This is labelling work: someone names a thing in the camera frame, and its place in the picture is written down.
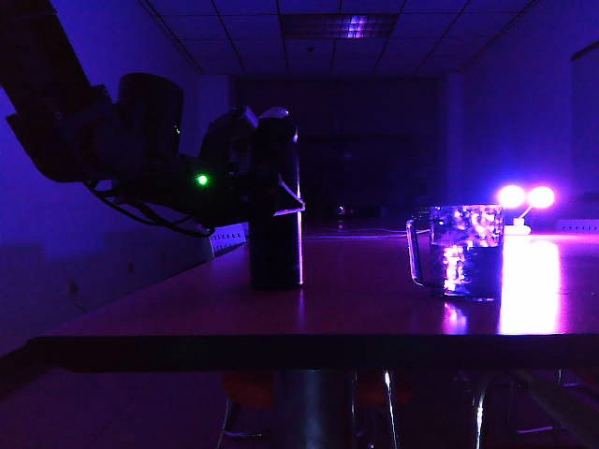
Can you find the twin head LED lamp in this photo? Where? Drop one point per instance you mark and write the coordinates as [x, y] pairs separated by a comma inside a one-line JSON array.
[[526, 196]]

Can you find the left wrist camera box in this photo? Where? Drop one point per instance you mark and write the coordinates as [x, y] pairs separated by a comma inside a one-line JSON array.
[[229, 140]]

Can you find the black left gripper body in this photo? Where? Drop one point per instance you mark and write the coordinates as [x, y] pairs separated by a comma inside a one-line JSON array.
[[196, 196]]

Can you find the chrome chair frame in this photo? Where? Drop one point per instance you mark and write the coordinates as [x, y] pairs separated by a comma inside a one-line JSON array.
[[557, 402]]

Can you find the framed wall whiteboard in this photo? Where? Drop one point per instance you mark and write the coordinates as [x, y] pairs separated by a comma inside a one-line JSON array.
[[587, 117]]

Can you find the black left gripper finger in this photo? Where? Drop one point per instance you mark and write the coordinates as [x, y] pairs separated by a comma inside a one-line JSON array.
[[290, 203]]

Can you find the black thermos cup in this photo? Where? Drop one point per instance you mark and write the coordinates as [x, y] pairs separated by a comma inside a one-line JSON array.
[[273, 252]]

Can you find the metal table column leg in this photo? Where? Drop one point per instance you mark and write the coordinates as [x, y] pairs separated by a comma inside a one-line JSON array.
[[313, 411]]

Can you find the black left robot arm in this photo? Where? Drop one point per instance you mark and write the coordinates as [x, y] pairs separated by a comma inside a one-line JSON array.
[[47, 93]]

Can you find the louvered ceiling light fixture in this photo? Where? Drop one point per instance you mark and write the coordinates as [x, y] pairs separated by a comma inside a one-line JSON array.
[[339, 25]]

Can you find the chrome chair leg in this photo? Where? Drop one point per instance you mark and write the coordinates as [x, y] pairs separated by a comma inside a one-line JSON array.
[[390, 411], [479, 411]]

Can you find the red stool with chrome legs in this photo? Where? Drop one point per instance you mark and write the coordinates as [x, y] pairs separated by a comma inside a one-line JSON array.
[[248, 388], [374, 388]]

